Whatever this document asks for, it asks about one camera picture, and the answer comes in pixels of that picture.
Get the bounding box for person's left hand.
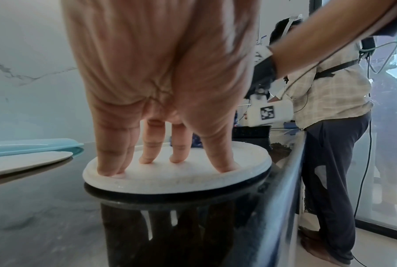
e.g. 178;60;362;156
59;0;260;177

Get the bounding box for blue striped cloth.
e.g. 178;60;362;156
190;132;203;149

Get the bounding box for speckled white plate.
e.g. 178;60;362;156
81;141;273;197
0;150;75;179

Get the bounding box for teal plate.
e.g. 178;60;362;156
0;138;85;158

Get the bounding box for person's right forearm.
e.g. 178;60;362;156
269;0;397;79

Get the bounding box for black plastic tray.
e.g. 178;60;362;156
231;125;273;153

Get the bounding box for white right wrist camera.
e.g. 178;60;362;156
241;98;295;128

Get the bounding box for black hanging cable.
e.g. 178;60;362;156
352;36;379;267

